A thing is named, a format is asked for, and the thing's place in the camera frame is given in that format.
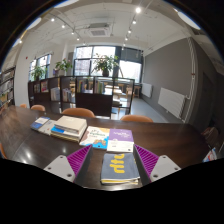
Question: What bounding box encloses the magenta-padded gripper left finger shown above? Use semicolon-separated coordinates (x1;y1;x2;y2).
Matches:
43;143;94;185

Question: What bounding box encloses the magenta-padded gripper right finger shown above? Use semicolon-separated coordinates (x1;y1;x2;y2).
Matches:
133;143;182;186

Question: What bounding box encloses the grey towel with yellow letters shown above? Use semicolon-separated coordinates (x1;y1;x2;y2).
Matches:
100;152;141;187

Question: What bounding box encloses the flat tan book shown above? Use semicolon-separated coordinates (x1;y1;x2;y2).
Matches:
50;132;82;144

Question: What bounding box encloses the thin white book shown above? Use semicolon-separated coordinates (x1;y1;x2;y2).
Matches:
37;118;58;136

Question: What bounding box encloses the thick cream book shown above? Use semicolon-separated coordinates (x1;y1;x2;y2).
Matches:
53;114;89;136

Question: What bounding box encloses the colourful illustrated book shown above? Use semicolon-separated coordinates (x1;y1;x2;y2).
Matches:
78;125;111;151

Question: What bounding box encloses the purple and white book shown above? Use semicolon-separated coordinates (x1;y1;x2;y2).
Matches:
106;128;135;154

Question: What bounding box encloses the group of orange chairs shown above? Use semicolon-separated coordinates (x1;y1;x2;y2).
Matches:
0;103;154;160

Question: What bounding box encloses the large white radiator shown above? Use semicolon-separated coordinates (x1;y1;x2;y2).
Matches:
157;86;187;120

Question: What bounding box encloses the dark open shelf unit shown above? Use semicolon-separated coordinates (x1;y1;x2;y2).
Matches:
27;75;136;118

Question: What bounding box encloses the small white radiator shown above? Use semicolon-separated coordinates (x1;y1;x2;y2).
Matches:
141;82;154;99

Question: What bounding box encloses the small potted plant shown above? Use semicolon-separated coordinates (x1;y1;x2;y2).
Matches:
30;65;46;82

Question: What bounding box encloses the medium potted plant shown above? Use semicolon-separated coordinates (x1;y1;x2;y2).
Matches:
53;58;74;77

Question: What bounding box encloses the large potted plant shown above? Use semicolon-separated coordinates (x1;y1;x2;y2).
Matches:
91;53;120;78

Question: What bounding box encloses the ceiling air conditioner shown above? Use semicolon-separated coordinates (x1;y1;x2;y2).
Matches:
84;22;111;39

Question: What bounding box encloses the group of ceiling spotlights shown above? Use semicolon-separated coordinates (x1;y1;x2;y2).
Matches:
17;6;143;43

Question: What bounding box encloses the wall bookshelf unit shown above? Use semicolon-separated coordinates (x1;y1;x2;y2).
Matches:
0;65;17;112

